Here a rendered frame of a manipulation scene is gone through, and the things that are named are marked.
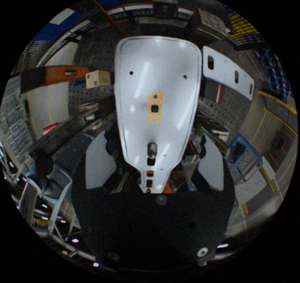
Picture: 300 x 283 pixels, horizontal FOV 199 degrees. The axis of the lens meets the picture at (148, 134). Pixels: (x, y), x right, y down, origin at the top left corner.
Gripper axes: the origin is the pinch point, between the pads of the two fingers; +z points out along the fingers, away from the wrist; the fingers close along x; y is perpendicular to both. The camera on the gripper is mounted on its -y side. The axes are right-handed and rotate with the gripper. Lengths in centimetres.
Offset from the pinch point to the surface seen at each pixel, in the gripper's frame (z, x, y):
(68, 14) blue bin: 3.0, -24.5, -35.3
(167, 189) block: 22, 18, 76
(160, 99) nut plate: 11.1, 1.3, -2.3
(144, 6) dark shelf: 9.9, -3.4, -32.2
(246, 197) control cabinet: -57, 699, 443
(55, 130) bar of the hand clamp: -4.3, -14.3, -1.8
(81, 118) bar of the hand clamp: 1.3, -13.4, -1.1
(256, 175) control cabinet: 28, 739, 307
